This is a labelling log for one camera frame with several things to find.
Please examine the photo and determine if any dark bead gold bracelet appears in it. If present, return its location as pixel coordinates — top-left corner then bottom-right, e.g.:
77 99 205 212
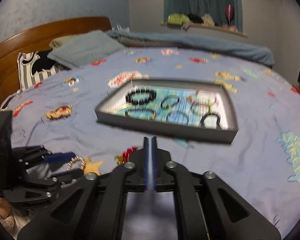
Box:
124 107 157 120

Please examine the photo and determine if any wooden window sill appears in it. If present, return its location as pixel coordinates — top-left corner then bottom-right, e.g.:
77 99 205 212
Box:
160 22 248 38

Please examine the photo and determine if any striped black white pillow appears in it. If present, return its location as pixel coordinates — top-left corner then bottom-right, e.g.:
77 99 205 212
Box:
17 50 64 91

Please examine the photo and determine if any white plastic bag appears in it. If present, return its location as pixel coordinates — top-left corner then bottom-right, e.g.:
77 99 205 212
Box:
112 24 130 33

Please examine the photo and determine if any wooden headboard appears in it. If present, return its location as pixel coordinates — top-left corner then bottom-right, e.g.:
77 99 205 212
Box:
0 16 111 105

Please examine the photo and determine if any person's hand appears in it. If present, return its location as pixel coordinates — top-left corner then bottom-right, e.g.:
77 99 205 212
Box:
0 198 34 239

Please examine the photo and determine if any green pink cord bracelet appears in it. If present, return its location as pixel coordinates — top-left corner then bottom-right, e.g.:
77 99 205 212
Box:
189 101 217 114

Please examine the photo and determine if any blue cartoon bed sheet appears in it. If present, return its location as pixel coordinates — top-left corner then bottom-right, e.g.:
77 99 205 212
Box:
0 45 300 240

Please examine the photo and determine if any teal rolled blanket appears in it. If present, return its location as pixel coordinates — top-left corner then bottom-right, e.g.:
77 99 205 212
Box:
106 30 275 68

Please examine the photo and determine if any pink cloth on sill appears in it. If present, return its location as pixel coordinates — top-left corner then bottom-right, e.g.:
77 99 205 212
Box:
221 24 238 33

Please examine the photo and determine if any beige cloth on sill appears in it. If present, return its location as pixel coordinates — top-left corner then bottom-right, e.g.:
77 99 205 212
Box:
202 13 215 27

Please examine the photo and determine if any dark blue bead bracelet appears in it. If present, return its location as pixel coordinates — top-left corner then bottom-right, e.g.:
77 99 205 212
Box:
199 112 222 130

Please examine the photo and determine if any grey shallow tray box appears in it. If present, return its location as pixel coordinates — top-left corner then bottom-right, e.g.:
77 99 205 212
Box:
95 79 239 144

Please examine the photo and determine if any black hair tie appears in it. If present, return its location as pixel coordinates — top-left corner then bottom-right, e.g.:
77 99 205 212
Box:
161 94 180 110

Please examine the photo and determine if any yellow green pillow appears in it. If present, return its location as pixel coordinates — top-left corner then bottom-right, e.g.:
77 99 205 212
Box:
49 35 76 50

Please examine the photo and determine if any black bead bracelet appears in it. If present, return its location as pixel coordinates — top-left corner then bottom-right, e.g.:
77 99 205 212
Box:
125 87 158 106

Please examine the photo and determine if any grey blue pillow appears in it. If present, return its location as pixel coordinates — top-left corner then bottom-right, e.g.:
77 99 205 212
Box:
47 30 125 69

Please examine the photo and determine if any gold bar hair clip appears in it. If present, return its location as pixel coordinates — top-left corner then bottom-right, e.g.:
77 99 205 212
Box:
107 103 132 114

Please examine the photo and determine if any blue green printed paper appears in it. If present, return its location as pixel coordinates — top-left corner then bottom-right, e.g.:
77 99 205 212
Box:
106 86 229 130

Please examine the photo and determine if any green cloth on sill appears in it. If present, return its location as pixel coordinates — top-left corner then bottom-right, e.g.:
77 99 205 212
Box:
167 13 191 25

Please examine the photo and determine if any silver bangle ring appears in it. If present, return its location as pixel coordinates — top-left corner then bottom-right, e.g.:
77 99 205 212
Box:
166 112 190 127

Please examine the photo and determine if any grey folded blanket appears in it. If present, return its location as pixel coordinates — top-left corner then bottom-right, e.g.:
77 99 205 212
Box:
116 36 161 47

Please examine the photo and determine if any red bead gold necklace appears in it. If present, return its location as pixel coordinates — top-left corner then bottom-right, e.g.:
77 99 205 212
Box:
114 146 139 166

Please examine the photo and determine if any black cloth on sill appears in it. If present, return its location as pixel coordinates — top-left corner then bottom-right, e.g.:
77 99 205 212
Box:
187 14 204 24

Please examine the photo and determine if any pink balloon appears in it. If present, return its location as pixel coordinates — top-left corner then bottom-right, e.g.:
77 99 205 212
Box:
225 4 234 25

